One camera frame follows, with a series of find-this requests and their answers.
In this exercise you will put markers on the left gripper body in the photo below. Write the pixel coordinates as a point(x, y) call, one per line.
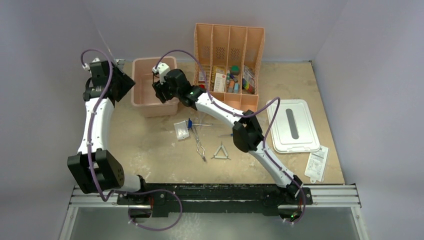
point(123, 84)

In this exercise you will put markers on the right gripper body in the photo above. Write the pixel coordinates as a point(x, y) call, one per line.
point(166, 91)

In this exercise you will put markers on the metal crucible tongs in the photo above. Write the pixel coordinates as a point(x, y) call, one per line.
point(199, 148)

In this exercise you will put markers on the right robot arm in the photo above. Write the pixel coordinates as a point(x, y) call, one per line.
point(247, 132)

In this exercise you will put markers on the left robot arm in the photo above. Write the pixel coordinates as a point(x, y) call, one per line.
point(94, 167)

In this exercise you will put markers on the pink plastic bin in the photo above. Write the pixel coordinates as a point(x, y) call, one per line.
point(143, 94)

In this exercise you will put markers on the white plastic packet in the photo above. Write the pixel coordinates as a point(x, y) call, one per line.
point(181, 130)

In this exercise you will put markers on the white paper box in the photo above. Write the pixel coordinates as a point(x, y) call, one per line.
point(219, 83)

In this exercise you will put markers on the pink file organizer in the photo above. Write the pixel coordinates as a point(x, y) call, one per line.
point(217, 47)

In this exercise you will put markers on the marker pen pack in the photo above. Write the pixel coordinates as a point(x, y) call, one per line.
point(248, 80)

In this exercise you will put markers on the lower blue-capped test tube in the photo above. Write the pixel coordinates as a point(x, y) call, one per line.
point(225, 135)

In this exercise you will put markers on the clay pipe triangle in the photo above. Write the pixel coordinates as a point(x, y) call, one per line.
point(221, 153)

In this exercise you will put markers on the white plastic lid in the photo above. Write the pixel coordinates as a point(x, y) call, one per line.
point(293, 129)

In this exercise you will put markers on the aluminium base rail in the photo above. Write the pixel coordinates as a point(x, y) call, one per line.
point(216, 211)

